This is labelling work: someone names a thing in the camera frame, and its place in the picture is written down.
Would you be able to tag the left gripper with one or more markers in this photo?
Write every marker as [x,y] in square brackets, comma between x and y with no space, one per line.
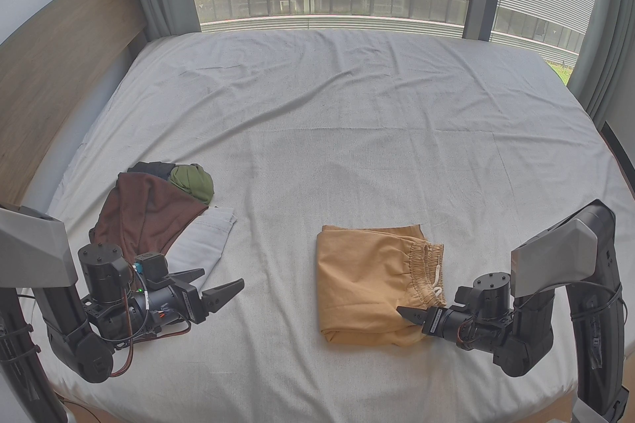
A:
[183,304]

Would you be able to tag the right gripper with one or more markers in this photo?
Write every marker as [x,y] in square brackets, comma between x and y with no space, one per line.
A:
[449,324]

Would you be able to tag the tan shorts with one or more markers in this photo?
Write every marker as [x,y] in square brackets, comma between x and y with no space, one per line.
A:
[362,282]

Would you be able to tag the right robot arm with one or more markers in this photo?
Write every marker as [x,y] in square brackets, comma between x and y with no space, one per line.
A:
[550,252]

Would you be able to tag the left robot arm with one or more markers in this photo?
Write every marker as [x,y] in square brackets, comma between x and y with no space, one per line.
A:
[29,247]

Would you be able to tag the bed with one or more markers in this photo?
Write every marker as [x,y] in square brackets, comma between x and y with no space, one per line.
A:
[347,113]

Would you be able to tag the pale grey garment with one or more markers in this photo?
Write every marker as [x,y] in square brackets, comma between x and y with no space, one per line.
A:
[203,242]

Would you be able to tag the brown garment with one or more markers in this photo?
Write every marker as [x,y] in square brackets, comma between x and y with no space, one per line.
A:
[144,213]

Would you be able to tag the green garment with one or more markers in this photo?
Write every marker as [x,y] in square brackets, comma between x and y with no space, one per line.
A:
[191,180]

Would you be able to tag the black garment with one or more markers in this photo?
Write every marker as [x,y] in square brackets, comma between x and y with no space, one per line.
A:
[151,168]

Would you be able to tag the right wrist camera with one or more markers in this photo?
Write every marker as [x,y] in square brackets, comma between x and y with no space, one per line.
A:
[466,297]

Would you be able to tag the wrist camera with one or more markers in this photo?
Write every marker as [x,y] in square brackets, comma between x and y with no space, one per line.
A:
[151,267]
[466,297]

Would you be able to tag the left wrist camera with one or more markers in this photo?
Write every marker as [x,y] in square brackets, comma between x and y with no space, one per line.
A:
[151,267]

